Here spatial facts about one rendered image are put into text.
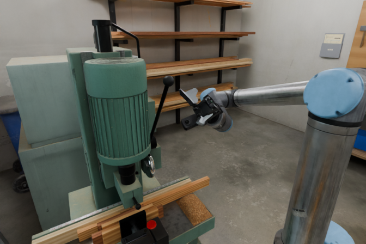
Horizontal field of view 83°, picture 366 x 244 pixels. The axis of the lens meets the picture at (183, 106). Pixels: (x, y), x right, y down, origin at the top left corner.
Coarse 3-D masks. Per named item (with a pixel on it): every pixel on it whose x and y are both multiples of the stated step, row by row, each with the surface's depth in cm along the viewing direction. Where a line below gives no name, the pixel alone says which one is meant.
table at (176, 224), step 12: (192, 192) 94; (168, 204) 87; (168, 216) 82; (180, 216) 82; (168, 228) 77; (180, 228) 77; (192, 228) 77; (204, 228) 80; (72, 240) 72; (84, 240) 72; (180, 240) 75
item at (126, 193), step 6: (114, 174) 80; (114, 180) 82; (120, 180) 76; (120, 186) 73; (126, 186) 73; (132, 186) 73; (138, 186) 73; (120, 192) 73; (126, 192) 71; (132, 192) 72; (138, 192) 73; (120, 198) 76; (126, 198) 71; (138, 198) 74; (126, 204) 72; (132, 204) 73
